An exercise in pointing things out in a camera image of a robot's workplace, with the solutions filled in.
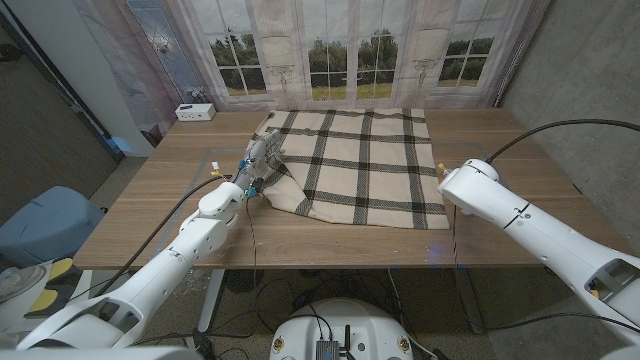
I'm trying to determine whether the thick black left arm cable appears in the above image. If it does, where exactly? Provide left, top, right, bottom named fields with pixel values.
left=92, top=174, right=226, bottom=299

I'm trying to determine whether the grey table leg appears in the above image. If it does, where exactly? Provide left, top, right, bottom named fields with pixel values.
left=452, top=269, right=486, bottom=335

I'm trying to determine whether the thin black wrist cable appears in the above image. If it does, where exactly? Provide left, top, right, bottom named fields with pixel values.
left=451, top=204, right=460, bottom=266
left=244, top=193, right=259, bottom=301

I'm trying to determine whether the thin black left wrist cable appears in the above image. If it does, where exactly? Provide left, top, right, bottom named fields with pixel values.
left=244, top=193, right=259, bottom=301

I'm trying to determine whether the small grey electronics box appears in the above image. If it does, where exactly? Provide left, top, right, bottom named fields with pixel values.
left=315, top=339, right=341, bottom=360

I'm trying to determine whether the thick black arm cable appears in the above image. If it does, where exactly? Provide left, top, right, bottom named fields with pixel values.
left=92, top=174, right=226, bottom=299
left=484, top=118, right=640, bottom=165

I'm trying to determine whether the white robot torso base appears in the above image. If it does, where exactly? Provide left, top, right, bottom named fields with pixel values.
left=269, top=298, right=415, bottom=360

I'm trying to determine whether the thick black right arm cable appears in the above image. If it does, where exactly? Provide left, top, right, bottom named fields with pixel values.
left=484, top=118, right=640, bottom=165

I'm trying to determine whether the white power strip box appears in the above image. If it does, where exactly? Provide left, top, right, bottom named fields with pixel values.
left=174, top=102, right=217, bottom=122

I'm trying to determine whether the cream plaid scarf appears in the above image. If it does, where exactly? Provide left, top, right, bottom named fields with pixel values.
left=248, top=108, right=451, bottom=231

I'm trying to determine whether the yellow and black floor pad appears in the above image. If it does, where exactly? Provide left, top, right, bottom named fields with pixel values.
left=23, top=257, right=84, bottom=320

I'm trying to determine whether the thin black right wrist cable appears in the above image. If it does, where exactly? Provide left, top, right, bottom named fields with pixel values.
left=451, top=204, right=460, bottom=266

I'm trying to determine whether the printed window backdrop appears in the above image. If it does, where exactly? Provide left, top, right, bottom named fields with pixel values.
left=72, top=0, right=551, bottom=112

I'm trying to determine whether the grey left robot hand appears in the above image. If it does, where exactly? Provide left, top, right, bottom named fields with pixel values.
left=232, top=128, right=286, bottom=195

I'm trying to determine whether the white table leg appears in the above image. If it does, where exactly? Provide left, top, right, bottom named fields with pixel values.
left=197, top=269, right=226, bottom=334

